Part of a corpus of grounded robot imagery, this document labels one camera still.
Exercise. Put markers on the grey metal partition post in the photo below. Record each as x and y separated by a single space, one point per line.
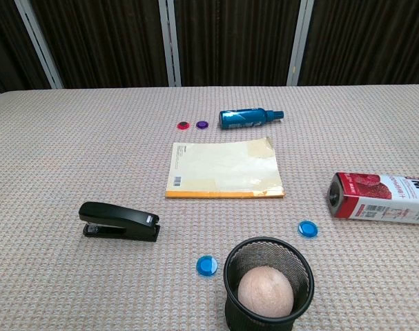
40 41
299 41
170 41

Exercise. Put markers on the yellow paper notebook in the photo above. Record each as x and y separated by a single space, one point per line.
223 169

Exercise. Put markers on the purple round magnet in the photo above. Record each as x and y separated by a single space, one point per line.
202 124

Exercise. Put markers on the red juice carton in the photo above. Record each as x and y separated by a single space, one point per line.
381 201

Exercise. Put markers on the beige woven tablecloth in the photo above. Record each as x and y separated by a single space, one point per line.
74 155

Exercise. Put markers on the blue spray bottle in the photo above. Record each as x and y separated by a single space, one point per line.
242 118

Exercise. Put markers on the beige wooden ball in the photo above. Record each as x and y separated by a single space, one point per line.
265 292

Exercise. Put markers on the blue round magnet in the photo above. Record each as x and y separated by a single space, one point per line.
308 229
206 265

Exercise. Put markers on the black mesh pen cup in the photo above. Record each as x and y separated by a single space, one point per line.
300 272

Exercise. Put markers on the red round magnet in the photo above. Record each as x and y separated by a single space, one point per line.
183 125

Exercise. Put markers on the black stapler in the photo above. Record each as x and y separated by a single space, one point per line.
126 218

